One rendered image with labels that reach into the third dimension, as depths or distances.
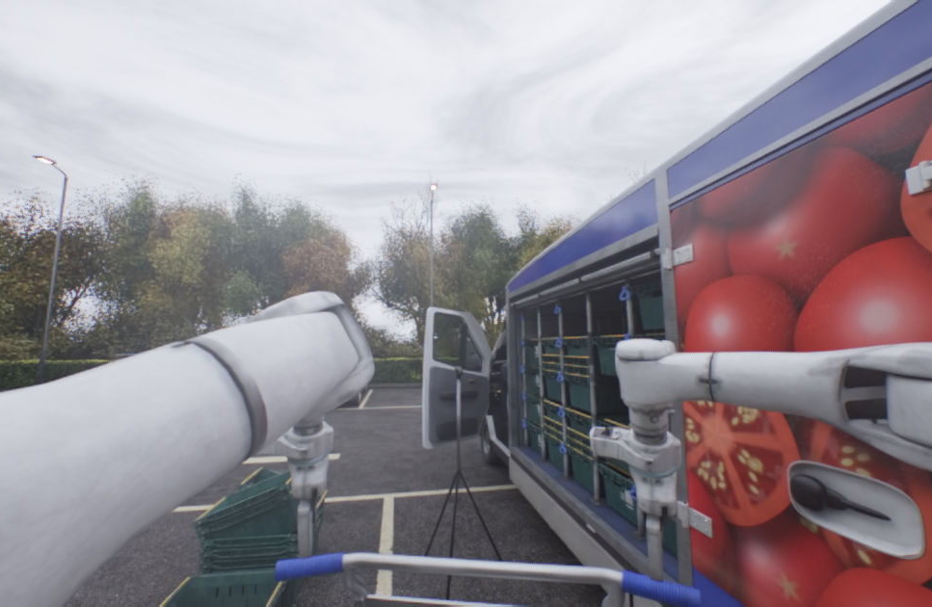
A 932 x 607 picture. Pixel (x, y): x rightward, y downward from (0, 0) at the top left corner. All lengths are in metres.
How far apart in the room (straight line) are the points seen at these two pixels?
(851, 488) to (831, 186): 0.80
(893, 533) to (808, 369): 0.96
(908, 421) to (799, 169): 1.09
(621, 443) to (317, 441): 0.53
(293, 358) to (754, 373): 0.47
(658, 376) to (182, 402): 0.50
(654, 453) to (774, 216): 1.01
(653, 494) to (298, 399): 0.59
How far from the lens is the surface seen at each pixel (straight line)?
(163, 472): 0.21
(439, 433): 4.73
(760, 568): 1.72
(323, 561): 0.95
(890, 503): 1.43
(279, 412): 0.24
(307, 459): 0.76
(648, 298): 2.21
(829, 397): 0.52
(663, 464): 0.71
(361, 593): 1.06
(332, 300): 0.36
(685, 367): 0.55
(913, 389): 0.49
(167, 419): 0.21
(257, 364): 0.23
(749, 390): 0.53
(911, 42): 1.46
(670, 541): 2.35
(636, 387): 0.57
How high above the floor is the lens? 1.66
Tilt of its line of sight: 7 degrees up
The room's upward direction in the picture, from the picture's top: straight up
